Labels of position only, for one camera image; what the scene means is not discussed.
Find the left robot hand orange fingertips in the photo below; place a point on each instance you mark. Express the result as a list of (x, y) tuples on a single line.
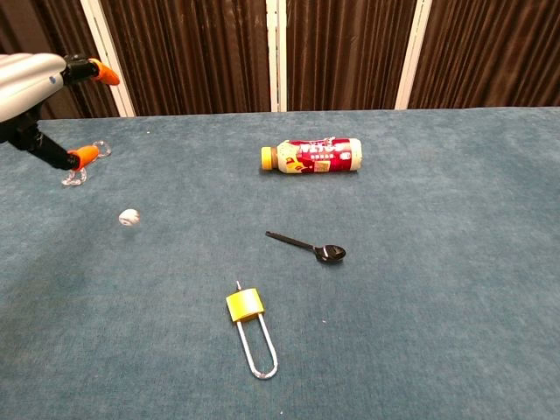
[(22, 83)]

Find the small white die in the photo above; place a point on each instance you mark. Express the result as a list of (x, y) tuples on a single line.
[(129, 217)]

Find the dark curtain partition panel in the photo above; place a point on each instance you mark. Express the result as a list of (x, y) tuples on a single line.
[(494, 52), (26, 26), (188, 52), (345, 52)]

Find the red drink bottle yellow cap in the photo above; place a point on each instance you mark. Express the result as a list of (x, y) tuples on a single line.
[(319, 155)]

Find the yellow padlock long shackle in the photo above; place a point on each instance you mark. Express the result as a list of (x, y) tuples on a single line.
[(245, 304)]

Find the black plastic spoon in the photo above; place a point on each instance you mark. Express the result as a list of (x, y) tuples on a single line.
[(330, 254)]

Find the blue felt table mat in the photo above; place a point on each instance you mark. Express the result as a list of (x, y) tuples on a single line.
[(394, 262)]

